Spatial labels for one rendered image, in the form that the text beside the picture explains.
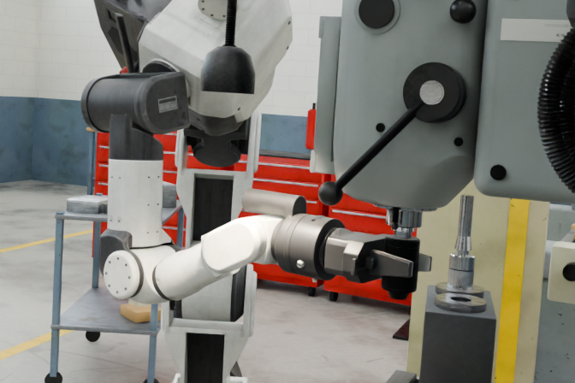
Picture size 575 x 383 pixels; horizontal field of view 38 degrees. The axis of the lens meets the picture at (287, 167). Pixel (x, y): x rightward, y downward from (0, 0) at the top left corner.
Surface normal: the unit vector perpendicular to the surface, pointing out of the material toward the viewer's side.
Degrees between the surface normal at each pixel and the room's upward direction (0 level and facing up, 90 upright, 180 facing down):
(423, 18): 90
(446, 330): 90
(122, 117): 89
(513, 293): 90
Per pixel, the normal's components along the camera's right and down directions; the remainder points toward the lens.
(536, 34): -0.36, 0.06
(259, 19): 0.62, 0.03
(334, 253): -0.58, 0.03
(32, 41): 0.93, 0.09
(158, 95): 0.83, 0.04
